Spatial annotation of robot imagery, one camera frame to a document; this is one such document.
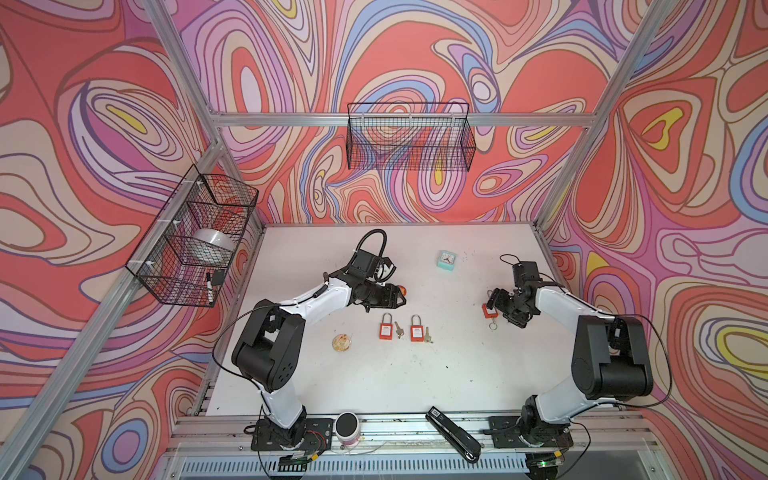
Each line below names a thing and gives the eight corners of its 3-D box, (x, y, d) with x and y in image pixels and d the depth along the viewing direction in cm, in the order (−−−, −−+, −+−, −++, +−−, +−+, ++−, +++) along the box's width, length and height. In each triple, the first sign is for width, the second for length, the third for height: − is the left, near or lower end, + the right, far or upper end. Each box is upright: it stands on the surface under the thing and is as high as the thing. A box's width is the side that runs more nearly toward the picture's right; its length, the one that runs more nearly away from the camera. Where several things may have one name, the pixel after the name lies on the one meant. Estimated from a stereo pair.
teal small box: (435, 267, 109) (436, 263, 107) (439, 253, 113) (439, 249, 111) (452, 271, 108) (454, 267, 106) (455, 257, 112) (457, 253, 110)
